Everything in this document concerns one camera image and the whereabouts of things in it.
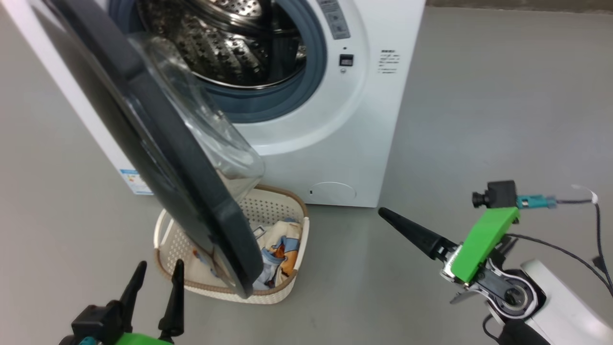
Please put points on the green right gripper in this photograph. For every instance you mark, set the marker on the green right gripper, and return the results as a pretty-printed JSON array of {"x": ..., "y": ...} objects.
[{"x": 483, "y": 239}]

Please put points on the grey-blue rubber door gasket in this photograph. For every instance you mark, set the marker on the grey-blue rubber door gasket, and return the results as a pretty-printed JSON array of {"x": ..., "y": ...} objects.
[{"x": 268, "y": 103}]

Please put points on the blue white energy label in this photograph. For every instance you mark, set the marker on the blue white energy label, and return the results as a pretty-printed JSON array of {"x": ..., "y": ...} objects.
[{"x": 136, "y": 182}]

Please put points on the blue cartoon print garment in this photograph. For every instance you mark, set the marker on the blue cartoon print garment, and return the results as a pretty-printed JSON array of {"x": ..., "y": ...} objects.
[{"x": 280, "y": 258}]

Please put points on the dark round glass washer door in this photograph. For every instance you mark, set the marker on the dark round glass washer door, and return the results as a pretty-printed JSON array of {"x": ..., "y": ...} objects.
[{"x": 158, "y": 143}]

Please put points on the black square door lock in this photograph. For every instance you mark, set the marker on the black square door lock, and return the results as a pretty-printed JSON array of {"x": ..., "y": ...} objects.
[{"x": 346, "y": 60}]

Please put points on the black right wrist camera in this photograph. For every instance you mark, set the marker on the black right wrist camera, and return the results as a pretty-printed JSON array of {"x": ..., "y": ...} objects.
[{"x": 498, "y": 194}]

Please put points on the white front-load washing machine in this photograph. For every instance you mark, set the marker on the white front-load washing machine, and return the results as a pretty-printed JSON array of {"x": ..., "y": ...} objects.
[{"x": 335, "y": 143}]

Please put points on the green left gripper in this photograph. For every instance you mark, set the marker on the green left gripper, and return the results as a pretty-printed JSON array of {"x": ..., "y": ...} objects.
[{"x": 143, "y": 340}]

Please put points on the grey instruction label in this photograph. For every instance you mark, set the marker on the grey instruction label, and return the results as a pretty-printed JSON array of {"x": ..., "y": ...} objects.
[{"x": 335, "y": 19}]

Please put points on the black text warning sticker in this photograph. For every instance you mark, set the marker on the black text warning sticker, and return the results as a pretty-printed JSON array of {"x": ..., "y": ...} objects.
[{"x": 389, "y": 61}]

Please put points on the perforated steel washer drum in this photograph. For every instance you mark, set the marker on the perforated steel washer drum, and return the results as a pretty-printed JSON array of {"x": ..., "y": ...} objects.
[{"x": 225, "y": 48}]

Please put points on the round white filter cover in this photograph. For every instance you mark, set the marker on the round white filter cover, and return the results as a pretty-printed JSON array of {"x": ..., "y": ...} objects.
[{"x": 333, "y": 192}]

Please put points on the cream perforated laundry basket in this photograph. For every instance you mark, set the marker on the cream perforated laundry basket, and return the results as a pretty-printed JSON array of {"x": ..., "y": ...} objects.
[{"x": 177, "y": 244}]

